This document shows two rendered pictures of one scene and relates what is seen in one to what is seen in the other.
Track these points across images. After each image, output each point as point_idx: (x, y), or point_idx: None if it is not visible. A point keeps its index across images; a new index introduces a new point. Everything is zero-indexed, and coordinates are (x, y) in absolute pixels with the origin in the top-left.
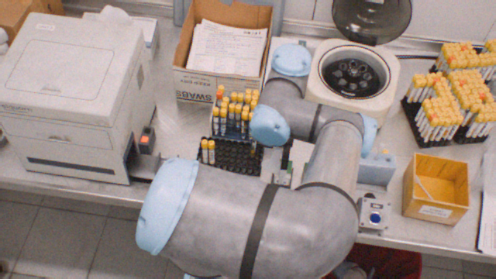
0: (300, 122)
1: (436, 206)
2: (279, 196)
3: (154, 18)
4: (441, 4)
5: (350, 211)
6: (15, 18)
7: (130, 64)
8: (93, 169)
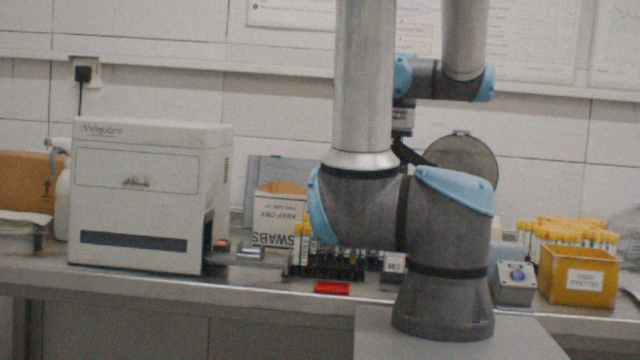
0: (421, 62)
1: (583, 268)
2: None
3: None
4: (523, 187)
5: None
6: None
7: (224, 132)
8: (160, 245)
